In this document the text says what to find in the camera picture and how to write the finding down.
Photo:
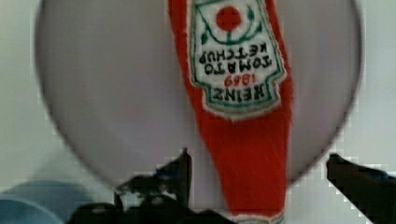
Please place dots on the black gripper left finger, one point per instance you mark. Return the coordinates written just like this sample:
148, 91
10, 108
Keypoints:
165, 192

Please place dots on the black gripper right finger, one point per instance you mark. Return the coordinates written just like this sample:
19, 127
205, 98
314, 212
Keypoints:
371, 191

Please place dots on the red plush ketchup bottle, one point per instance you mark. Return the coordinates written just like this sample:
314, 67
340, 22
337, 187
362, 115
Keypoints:
237, 76

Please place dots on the lilac round plate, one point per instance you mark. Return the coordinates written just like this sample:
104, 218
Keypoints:
110, 79

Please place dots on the blue small bowl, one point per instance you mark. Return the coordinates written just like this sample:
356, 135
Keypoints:
41, 202

